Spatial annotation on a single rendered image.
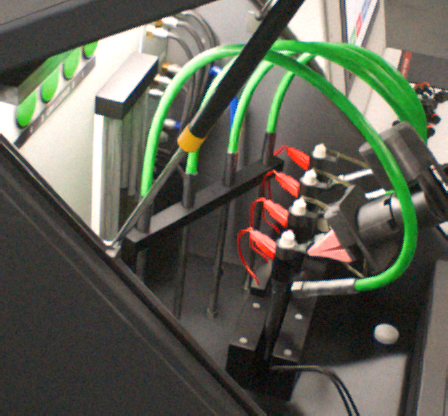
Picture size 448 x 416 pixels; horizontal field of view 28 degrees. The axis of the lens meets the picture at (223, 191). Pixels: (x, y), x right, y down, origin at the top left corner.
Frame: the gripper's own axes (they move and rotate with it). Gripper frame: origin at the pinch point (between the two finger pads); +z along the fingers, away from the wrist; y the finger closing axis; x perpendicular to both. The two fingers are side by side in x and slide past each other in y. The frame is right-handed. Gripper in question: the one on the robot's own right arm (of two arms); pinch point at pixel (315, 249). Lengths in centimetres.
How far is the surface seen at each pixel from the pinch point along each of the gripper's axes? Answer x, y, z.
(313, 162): -21.3, 6.2, 7.6
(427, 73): -94, -2, 20
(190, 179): -2.6, 15.7, 13.8
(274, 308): 1.4, -5.3, 10.6
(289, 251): 1.6, 1.6, 2.5
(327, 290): 10.5, -1.9, -6.3
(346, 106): 9.8, 16.5, -21.7
